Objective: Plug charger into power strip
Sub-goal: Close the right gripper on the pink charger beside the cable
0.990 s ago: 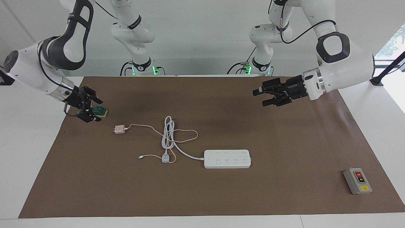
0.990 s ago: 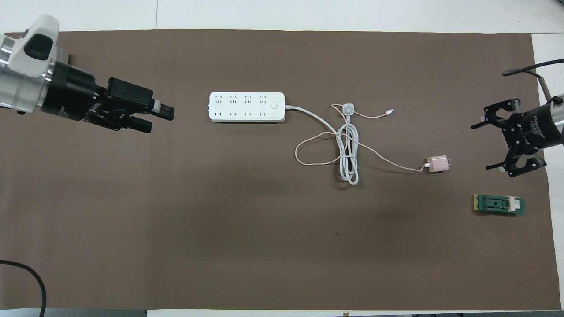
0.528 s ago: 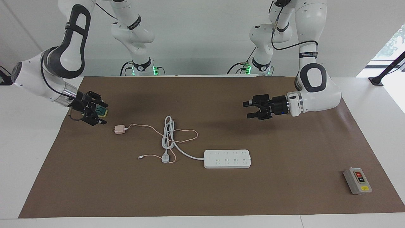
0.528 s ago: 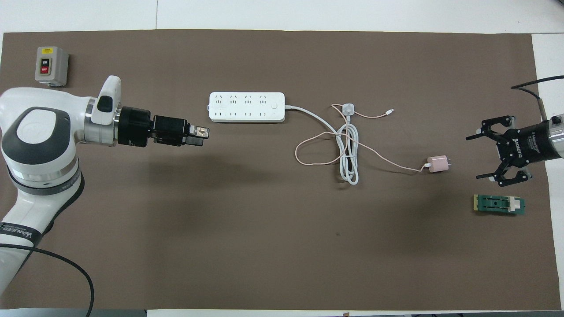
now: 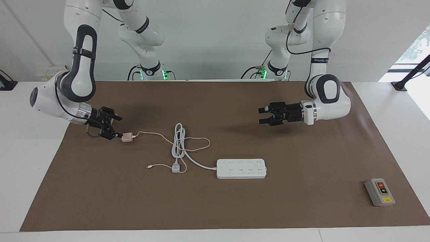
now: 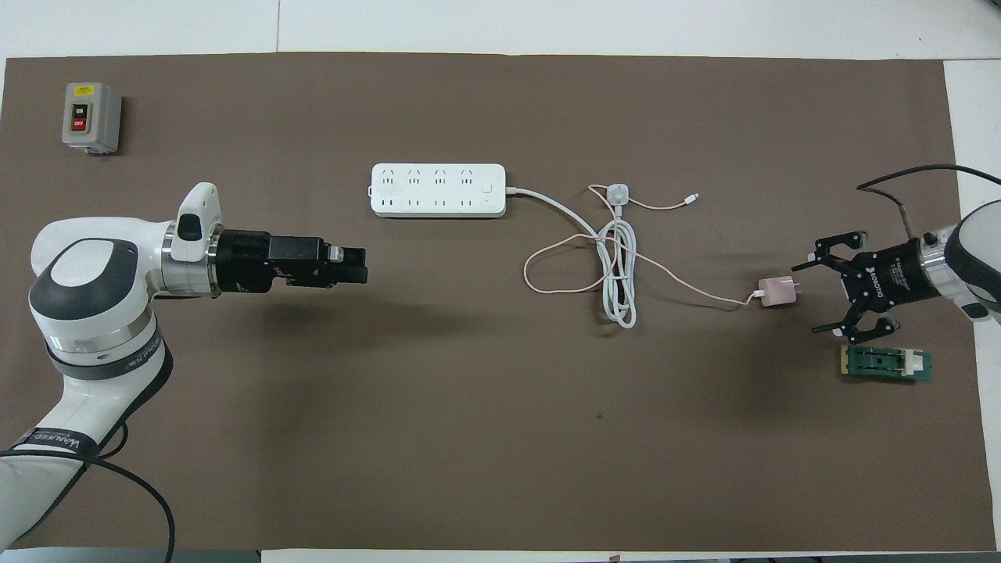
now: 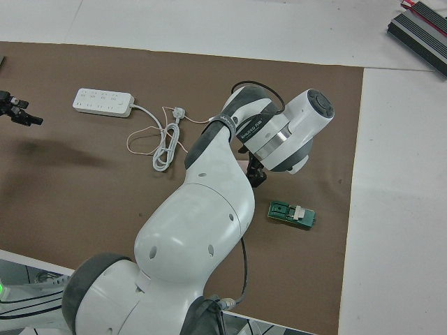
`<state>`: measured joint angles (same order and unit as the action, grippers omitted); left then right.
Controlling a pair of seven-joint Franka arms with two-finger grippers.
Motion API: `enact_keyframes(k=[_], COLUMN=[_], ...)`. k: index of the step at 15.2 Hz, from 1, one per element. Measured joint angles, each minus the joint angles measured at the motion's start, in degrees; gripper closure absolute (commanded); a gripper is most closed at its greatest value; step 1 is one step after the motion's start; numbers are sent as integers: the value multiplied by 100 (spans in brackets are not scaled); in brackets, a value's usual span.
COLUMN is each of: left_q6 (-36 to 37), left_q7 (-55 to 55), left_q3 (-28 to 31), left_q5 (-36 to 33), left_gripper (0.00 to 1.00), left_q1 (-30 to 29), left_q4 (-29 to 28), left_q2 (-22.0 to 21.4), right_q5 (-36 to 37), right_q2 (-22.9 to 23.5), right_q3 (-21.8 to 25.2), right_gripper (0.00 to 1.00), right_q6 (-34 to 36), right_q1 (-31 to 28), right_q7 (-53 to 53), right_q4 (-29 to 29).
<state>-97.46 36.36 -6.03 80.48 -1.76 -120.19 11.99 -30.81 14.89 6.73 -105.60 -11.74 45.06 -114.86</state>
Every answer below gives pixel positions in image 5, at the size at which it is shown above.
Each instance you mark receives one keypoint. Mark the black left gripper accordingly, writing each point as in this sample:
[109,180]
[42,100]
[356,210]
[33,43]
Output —
[292,112]

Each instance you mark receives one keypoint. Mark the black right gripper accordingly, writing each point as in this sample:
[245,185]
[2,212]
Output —
[98,119]

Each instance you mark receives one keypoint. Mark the pink charger adapter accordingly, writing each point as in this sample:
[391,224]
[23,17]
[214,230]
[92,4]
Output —
[127,137]

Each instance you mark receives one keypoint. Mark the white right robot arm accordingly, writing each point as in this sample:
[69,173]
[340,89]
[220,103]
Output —
[80,37]

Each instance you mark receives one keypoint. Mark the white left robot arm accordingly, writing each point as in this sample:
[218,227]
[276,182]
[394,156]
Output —
[331,40]

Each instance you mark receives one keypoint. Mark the white power strip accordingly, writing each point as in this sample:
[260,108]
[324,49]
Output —
[242,168]

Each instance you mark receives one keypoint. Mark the black desk clamp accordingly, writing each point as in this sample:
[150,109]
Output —
[6,84]

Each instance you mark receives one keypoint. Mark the brown table mat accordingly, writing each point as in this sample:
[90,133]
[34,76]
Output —
[201,208]

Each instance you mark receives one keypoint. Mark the black slanted stand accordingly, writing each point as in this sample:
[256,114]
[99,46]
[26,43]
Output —
[411,72]

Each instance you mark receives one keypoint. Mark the white wall socket box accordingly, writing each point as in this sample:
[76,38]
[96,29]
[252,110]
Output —
[45,72]

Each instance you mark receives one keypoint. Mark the grey on-off switch box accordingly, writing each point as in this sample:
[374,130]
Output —
[379,192]

